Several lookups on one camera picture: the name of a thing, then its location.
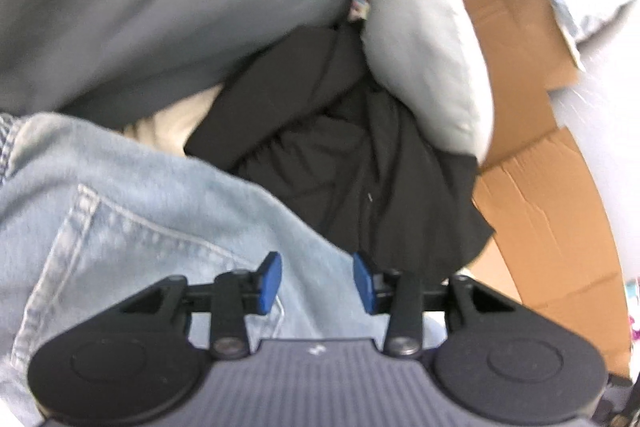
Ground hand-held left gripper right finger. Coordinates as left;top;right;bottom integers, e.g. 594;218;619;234
352;252;521;358

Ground cream bear print blanket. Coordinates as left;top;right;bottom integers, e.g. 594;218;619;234
122;84;223;155

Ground light blue denim pants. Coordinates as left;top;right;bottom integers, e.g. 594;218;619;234
0;112;446;427

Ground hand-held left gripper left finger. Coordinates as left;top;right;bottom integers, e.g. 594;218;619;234
122;251;283;358

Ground flattened cardboard box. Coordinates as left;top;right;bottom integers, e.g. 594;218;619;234
440;0;631;378

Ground light grey-green garment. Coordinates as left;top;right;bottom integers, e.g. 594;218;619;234
356;0;496;165

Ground dark grey garment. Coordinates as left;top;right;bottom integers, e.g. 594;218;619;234
0;0;363;128

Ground black garment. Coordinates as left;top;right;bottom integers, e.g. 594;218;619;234
184;22;496;283

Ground grey wrapped mattress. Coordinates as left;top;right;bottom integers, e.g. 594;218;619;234
547;2;640;288

